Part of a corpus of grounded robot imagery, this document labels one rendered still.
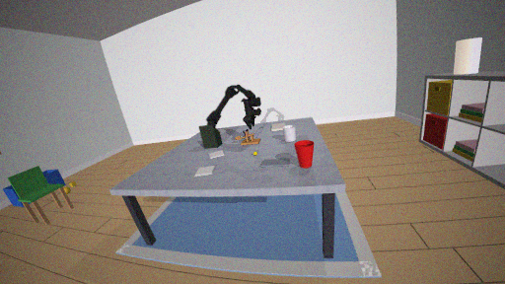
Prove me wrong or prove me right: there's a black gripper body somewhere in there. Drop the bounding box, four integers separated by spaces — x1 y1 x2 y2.
243 106 254 121

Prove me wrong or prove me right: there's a white cup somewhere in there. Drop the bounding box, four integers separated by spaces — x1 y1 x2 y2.
283 125 296 142

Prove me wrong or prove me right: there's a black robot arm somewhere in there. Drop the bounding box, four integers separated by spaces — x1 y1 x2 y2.
206 85 261 127

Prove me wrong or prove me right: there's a cream flat rectangular block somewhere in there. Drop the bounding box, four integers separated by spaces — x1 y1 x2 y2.
271 122 286 131

